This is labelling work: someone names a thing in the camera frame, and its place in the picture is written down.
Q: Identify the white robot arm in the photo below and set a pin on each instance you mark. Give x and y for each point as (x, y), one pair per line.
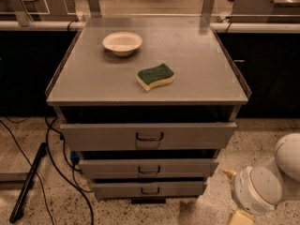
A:
(259, 190)

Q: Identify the grey drawer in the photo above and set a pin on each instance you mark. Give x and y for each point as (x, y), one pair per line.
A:
(163, 136)
(148, 190)
(148, 168)

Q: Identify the middle grey post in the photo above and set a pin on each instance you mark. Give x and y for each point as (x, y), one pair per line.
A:
(94, 8)

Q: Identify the black bar on floor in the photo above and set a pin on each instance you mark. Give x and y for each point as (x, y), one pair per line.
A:
(17, 211)

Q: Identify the left grey post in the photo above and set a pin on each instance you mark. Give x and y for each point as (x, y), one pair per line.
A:
(21, 13)

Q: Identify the background grey desk right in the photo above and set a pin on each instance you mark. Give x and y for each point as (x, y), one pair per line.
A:
(265, 11)

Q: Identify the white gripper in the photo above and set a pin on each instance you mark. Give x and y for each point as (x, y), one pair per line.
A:
(243, 189)

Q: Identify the grey drawer cabinet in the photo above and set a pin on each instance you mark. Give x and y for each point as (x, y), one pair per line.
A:
(147, 103)

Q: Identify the right grey post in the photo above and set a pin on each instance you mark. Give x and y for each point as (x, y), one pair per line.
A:
(207, 8)

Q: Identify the background grey desk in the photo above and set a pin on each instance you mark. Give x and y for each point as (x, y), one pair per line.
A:
(42, 10)
(265, 11)

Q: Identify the grey middle drawer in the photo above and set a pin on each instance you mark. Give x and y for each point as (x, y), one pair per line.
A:
(148, 168)

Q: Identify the white horizontal rail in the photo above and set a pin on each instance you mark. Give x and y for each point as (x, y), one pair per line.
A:
(265, 28)

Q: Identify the green yellow sponge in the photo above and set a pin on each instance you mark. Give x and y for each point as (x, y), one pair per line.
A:
(152, 77)

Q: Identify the background grey desk left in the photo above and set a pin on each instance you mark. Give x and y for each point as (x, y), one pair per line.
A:
(42, 10)

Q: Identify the white bowl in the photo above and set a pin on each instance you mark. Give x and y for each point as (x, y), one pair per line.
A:
(122, 43)

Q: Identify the grey post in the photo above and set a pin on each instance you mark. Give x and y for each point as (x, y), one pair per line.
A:
(207, 8)
(21, 13)
(94, 8)

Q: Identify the grey top drawer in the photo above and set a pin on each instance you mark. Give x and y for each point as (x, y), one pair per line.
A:
(163, 136)

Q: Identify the grey bottom drawer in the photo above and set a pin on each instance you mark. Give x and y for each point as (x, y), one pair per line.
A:
(148, 190)

